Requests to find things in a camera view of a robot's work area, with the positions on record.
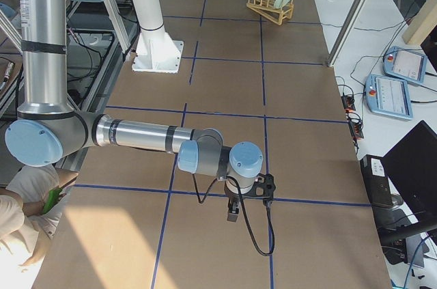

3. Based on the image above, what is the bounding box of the black usb hub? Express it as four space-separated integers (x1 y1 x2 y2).
349 120 364 139
341 95 356 113

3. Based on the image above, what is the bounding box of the upper blue teach pendant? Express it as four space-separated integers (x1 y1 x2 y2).
383 46 428 85

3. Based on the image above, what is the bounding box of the black computer box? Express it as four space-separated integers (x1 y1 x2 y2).
360 154 404 210

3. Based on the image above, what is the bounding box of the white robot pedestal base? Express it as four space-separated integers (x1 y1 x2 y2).
121 0 184 74

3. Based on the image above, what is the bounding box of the black usb hub right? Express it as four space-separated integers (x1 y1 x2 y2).
349 120 364 139

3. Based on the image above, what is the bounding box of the grey aluminium frame post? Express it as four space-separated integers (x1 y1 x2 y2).
327 0 366 67

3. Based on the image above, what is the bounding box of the wooden dish rack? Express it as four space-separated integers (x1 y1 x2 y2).
246 0 294 26

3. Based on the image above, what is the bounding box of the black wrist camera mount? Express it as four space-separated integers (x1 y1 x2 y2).
245 174 276 202

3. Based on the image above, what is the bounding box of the lower blue teach pendant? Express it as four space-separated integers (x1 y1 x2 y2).
365 74 413 120

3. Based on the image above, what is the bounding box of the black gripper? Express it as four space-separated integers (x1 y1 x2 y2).
224 179 240 223

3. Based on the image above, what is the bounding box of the person in white shirt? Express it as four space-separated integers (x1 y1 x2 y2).
1 165 79 267

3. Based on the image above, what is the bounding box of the blue teach pendant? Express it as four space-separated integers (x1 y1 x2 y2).
383 46 428 85
365 74 413 120

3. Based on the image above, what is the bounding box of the black monitor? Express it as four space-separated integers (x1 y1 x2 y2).
380 120 436 245

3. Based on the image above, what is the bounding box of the black usb hub left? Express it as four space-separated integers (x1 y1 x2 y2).
341 95 356 113

